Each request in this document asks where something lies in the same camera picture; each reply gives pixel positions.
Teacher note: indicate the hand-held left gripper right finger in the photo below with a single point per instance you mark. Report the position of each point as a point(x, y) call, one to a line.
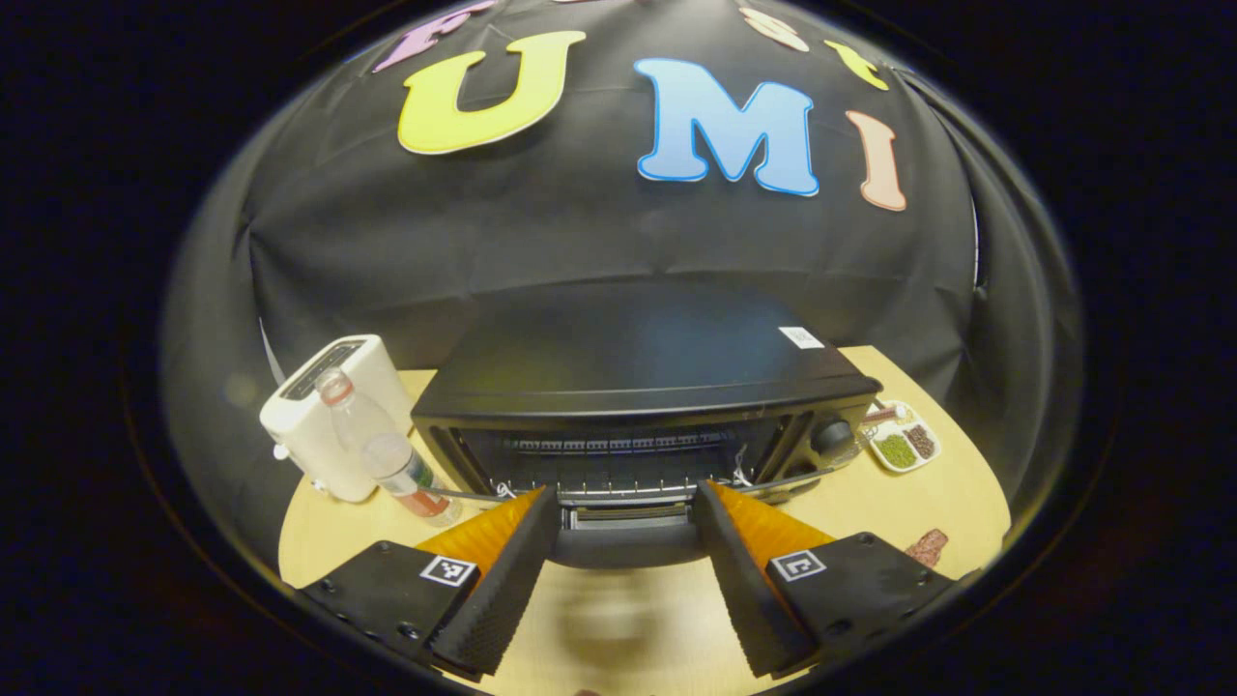
point(739, 590)

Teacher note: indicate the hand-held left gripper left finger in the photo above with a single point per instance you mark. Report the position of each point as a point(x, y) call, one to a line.
point(507, 594)

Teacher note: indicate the brown meat slice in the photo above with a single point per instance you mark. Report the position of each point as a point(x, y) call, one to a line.
point(928, 548)

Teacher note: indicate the black electric oven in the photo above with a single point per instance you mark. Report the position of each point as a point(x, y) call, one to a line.
point(628, 358)

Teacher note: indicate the clear plastic bottle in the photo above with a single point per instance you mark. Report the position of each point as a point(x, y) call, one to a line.
point(387, 459)

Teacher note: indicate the white divided bean dish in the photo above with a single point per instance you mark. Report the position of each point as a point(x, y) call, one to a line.
point(899, 450)

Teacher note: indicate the white toaster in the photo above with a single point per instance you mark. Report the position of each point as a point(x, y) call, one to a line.
point(300, 435)

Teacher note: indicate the black backdrop cloth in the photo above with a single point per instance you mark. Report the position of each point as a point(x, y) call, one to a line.
point(580, 242)

